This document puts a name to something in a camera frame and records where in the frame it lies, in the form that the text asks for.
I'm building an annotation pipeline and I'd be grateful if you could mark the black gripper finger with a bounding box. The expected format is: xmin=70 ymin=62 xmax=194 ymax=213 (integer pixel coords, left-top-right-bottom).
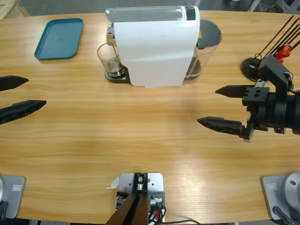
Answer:
xmin=197 ymin=116 xmax=249 ymax=139
xmin=0 ymin=100 xmax=47 ymax=125
xmin=215 ymin=85 xmax=249 ymax=99
xmin=0 ymin=75 xmax=29 ymax=91

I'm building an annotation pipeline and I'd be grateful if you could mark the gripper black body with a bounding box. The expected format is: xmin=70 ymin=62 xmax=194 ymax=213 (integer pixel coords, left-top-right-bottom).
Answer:
xmin=242 ymin=79 xmax=300 ymax=143

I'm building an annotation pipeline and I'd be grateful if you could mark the white capsule coffee machine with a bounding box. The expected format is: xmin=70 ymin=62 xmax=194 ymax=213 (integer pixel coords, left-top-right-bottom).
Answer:
xmin=105 ymin=5 xmax=201 ymax=88

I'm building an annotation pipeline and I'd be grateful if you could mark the clear drinking glass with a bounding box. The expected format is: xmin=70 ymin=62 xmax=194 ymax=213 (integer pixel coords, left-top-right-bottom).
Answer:
xmin=97 ymin=43 xmax=125 ymax=78

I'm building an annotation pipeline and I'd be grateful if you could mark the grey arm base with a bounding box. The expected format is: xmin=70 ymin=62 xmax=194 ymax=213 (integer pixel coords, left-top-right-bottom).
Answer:
xmin=261 ymin=172 xmax=300 ymax=221
xmin=0 ymin=175 xmax=27 ymax=219

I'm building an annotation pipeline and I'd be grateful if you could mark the black capsule holder with rods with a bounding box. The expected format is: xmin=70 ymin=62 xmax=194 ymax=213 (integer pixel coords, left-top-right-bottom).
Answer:
xmin=240 ymin=15 xmax=300 ymax=82

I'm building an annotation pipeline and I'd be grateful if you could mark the teal plastic tray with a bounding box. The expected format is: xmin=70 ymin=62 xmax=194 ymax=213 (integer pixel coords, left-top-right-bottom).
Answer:
xmin=34 ymin=18 xmax=84 ymax=61

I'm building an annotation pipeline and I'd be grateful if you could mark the wooden pallet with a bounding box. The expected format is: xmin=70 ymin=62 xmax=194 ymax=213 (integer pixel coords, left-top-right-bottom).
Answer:
xmin=0 ymin=0 xmax=30 ymax=20

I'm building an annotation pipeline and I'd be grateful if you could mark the white paper scrap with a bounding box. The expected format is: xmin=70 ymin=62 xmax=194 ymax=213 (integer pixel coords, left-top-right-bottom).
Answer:
xmin=106 ymin=177 xmax=120 ymax=189

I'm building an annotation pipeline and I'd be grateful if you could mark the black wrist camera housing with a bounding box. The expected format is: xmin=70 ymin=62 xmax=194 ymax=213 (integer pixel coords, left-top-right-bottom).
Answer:
xmin=258 ymin=54 xmax=294 ymax=95

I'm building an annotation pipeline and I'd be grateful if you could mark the grey metal chair frame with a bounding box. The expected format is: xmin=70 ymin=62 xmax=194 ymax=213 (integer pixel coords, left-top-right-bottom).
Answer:
xmin=225 ymin=0 xmax=300 ymax=14

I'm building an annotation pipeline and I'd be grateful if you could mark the thick black base cable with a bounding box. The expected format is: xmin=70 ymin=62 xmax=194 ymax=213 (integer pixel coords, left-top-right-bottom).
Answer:
xmin=272 ymin=205 xmax=295 ymax=225
xmin=0 ymin=200 xmax=9 ymax=218

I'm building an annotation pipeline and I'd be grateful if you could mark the thin black cable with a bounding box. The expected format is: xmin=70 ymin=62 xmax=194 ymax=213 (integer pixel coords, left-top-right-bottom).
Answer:
xmin=148 ymin=205 xmax=200 ymax=225

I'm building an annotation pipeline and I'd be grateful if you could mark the red orange wire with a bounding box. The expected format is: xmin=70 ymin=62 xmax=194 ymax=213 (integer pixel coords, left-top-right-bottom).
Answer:
xmin=150 ymin=208 xmax=165 ymax=223

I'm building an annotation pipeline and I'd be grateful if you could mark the black post with brackets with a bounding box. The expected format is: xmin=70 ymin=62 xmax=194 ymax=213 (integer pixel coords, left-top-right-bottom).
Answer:
xmin=104 ymin=172 xmax=166 ymax=225

